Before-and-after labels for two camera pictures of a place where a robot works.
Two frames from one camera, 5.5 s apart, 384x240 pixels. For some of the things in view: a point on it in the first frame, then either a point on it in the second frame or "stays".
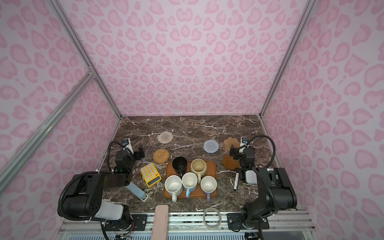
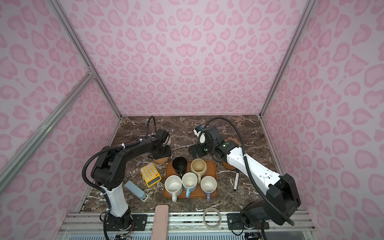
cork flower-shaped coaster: x=228 y=142 stays
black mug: x=179 y=164 stays
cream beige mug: x=199 y=167 stays
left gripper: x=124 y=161 to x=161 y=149
